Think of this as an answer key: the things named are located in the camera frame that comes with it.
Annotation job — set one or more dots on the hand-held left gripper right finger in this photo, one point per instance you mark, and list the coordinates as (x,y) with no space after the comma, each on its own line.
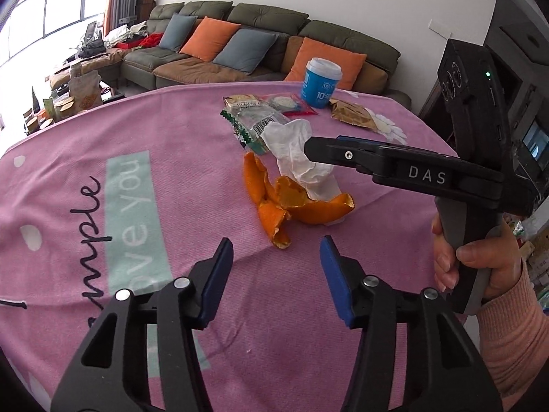
(336,274)

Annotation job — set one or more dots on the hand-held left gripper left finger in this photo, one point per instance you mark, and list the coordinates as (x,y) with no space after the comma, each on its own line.
(214,283)

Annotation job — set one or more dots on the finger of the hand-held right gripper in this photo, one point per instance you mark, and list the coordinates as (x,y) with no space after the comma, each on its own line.
(330,152)
(358,140)

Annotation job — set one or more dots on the white tissue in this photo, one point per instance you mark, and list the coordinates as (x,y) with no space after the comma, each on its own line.
(291,146)

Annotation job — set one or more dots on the orange peel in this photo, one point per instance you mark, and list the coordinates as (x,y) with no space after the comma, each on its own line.
(296,201)

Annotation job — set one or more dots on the person's right hand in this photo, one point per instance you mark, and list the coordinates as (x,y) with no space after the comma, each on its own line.
(493,261)

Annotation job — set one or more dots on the brown snack packet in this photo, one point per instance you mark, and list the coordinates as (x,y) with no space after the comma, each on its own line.
(351,113)

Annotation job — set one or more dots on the pink edged clear bag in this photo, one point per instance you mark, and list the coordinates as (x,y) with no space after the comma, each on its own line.
(285,103)

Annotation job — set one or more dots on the blue and white paper cup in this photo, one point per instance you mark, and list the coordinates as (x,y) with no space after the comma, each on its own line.
(319,83)

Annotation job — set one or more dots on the pink printed tablecloth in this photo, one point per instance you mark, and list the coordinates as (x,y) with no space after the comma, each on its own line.
(150,231)

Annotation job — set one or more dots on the green edged clear wrapper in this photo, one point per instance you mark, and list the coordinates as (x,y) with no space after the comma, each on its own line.
(253,122)

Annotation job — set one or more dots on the large orange cushion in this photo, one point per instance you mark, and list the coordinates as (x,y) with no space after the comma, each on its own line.
(326,53)

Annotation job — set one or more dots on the yellow printed snack wrapper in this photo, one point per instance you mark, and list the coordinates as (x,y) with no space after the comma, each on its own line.
(241,101)

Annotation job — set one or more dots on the large grey blue cushion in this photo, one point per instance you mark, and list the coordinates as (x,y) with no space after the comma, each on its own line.
(244,51)

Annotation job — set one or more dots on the green and brown sofa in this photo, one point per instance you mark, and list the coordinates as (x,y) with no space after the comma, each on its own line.
(266,17)

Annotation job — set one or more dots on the small orange cushion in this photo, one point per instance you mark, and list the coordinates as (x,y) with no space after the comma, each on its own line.
(208,38)

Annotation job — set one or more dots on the small grey blue cushion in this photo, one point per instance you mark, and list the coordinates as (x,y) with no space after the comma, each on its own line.
(176,32)

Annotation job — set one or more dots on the printed snack bag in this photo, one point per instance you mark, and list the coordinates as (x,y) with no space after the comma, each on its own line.
(85,92)

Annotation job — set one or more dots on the pile of clothes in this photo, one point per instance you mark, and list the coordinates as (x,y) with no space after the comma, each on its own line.
(128,36)

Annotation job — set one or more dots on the cardboard boxes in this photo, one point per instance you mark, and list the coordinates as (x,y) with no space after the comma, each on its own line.
(145,6)

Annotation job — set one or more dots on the large window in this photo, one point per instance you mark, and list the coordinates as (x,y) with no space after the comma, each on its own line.
(47,13)

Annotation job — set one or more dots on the white wall panel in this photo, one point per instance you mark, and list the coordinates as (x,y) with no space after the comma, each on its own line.
(440,28)

